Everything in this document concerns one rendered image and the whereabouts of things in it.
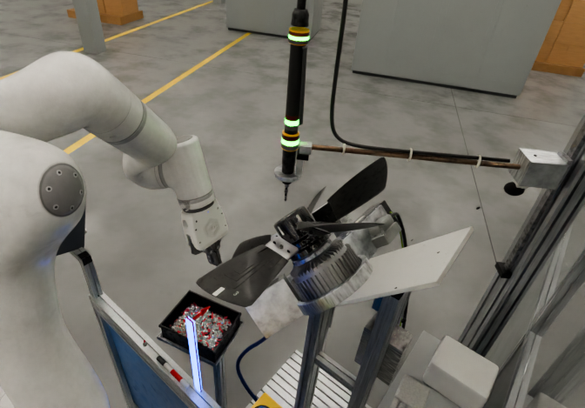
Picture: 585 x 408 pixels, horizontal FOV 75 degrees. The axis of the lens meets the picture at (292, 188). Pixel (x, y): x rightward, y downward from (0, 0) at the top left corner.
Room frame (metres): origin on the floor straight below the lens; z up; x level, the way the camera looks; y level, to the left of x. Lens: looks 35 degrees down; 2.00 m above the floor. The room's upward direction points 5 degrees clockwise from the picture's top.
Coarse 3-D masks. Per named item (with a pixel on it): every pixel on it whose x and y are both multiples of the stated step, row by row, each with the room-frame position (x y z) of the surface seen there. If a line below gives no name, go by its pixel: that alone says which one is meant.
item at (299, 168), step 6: (300, 144) 0.84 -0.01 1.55; (300, 150) 0.83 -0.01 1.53; (306, 150) 0.83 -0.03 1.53; (300, 156) 0.83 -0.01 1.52; (306, 156) 0.83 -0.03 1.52; (300, 162) 0.83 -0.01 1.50; (276, 168) 0.86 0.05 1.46; (294, 168) 0.86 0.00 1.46; (300, 168) 0.83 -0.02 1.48; (276, 174) 0.83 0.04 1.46; (282, 174) 0.83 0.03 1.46; (294, 174) 0.84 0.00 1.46; (300, 174) 0.83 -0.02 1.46; (282, 180) 0.81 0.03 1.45; (288, 180) 0.81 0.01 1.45; (294, 180) 0.82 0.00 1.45
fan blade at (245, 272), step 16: (240, 256) 0.80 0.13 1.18; (256, 256) 0.80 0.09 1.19; (272, 256) 0.80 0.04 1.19; (208, 272) 0.75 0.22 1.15; (224, 272) 0.73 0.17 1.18; (240, 272) 0.73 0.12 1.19; (256, 272) 0.73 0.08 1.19; (272, 272) 0.74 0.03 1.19; (208, 288) 0.68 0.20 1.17; (240, 288) 0.67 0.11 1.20; (256, 288) 0.67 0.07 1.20; (240, 304) 0.60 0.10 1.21
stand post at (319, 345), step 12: (324, 312) 0.87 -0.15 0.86; (312, 324) 0.86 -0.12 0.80; (324, 324) 0.88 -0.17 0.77; (312, 336) 0.86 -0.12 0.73; (324, 336) 0.91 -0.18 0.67; (312, 348) 0.85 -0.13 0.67; (312, 360) 0.85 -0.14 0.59; (300, 372) 0.87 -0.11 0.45; (312, 372) 0.87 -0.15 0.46; (300, 384) 0.87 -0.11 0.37; (312, 384) 0.88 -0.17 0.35; (300, 396) 0.87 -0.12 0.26; (312, 396) 0.91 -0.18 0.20
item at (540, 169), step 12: (516, 156) 0.87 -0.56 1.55; (528, 156) 0.84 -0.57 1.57; (540, 156) 0.84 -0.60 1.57; (552, 156) 0.85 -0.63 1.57; (564, 156) 0.84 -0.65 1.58; (528, 168) 0.81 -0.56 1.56; (540, 168) 0.81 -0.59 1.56; (552, 168) 0.81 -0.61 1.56; (564, 168) 0.81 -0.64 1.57; (516, 180) 0.83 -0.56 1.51; (528, 180) 0.81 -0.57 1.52; (540, 180) 0.81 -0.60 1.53; (552, 180) 0.81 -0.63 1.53
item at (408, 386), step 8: (408, 376) 0.65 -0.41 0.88; (400, 384) 0.63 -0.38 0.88; (408, 384) 0.63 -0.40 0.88; (416, 384) 0.63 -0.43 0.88; (400, 392) 0.60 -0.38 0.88; (408, 392) 0.60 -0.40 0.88; (416, 392) 0.60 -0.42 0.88; (424, 392) 0.60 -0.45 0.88; (400, 400) 0.58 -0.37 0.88; (408, 400) 0.58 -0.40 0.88; (416, 400) 0.58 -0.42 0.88; (424, 400) 0.58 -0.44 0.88
